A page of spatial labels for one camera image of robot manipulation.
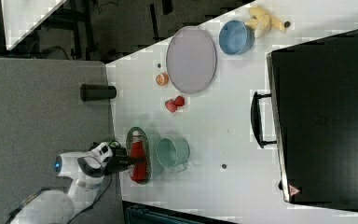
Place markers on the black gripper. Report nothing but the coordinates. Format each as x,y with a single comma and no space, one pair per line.
120,161

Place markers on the red ketchup bottle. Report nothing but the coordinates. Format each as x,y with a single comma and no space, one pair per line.
138,153

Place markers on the green oval strainer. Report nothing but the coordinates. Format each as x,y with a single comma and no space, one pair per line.
150,140

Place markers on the green mug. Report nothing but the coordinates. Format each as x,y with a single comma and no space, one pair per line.
173,152

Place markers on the pink strawberry toy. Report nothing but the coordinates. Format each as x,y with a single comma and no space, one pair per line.
171,106

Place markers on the red strawberry toy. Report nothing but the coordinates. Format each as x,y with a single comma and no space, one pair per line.
179,101

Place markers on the orange slice toy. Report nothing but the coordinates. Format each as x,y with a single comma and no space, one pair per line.
162,79

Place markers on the purple round plate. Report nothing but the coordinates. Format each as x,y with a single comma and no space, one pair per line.
191,60

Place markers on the blue cup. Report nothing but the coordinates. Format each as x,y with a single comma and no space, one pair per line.
235,38

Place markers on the banana toy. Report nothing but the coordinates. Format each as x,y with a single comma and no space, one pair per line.
261,22

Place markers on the toaster oven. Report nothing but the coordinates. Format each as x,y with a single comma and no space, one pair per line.
314,96

